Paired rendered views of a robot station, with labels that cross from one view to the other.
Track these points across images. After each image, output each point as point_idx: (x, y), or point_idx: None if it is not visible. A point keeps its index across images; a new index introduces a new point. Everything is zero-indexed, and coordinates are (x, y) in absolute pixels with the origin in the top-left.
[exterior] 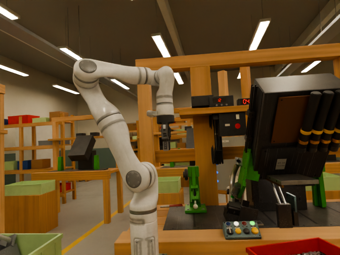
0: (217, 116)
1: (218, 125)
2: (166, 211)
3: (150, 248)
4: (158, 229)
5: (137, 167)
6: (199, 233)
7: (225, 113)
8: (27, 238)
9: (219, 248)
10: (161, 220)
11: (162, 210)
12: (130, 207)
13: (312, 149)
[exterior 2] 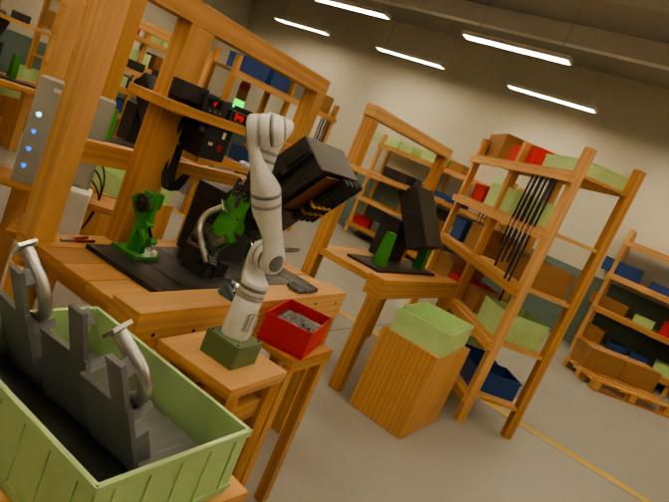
0: (204, 127)
1: (193, 136)
2: (88, 252)
3: (255, 322)
4: (136, 288)
5: (283, 253)
6: (201, 295)
7: (214, 126)
8: None
9: (227, 311)
10: (113, 272)
11: (73, 247)
12: (256, 287)
13: (305, 218)
